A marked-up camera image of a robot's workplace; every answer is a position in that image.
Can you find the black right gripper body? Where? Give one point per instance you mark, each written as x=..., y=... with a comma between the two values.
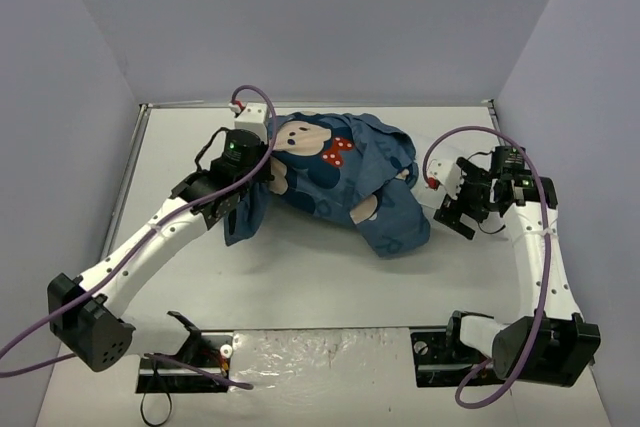
x=458, y=210

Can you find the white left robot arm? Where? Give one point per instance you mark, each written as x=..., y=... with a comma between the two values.
x=89, y=312

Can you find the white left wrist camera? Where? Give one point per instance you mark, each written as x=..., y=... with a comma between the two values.
x=251, y=117

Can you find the white pillow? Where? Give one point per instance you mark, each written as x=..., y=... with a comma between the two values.
x=430, y=200

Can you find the blue letter print pillowcase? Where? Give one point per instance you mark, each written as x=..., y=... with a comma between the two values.
x=352, y=170

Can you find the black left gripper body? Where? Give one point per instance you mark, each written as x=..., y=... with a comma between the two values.
x=263, y=167

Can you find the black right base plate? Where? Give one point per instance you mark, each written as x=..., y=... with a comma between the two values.
x=438, y=361

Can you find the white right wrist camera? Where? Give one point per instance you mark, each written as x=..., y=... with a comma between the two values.
x=445, y=176

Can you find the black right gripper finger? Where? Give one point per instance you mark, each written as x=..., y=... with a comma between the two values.
x=448, y=217
x=466, y=231

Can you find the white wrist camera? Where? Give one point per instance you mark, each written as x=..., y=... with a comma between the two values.
x=445, y=176
x=251, y=117

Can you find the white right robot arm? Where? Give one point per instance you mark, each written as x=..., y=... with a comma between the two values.
x=549, y=342

